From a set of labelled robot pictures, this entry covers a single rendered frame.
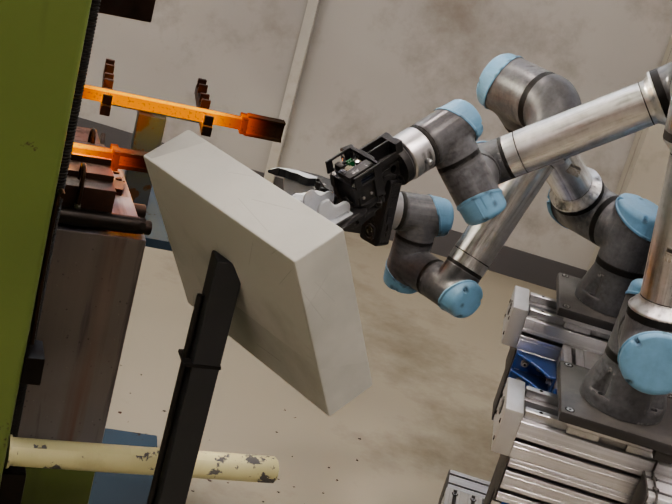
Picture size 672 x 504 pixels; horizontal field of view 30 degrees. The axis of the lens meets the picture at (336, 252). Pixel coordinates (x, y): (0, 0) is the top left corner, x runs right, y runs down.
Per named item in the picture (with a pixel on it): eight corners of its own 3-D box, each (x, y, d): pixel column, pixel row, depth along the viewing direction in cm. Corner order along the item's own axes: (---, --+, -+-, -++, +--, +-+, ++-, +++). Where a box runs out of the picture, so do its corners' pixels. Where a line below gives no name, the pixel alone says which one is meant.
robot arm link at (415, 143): (405, 158, 203) (440, 177, 198) (384, 171, 201) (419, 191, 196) (400, 120, 198) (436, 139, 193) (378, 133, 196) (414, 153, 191)
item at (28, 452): (268, 474, 213) (275, 447, 211) (275, 492, 209) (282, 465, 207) (4, 456, 198) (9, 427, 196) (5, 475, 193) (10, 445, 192)
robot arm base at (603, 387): (659, 397, 229) (677, 349, 226) (666, 434, 215) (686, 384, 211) (579, 372, 230) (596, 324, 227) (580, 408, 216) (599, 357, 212)
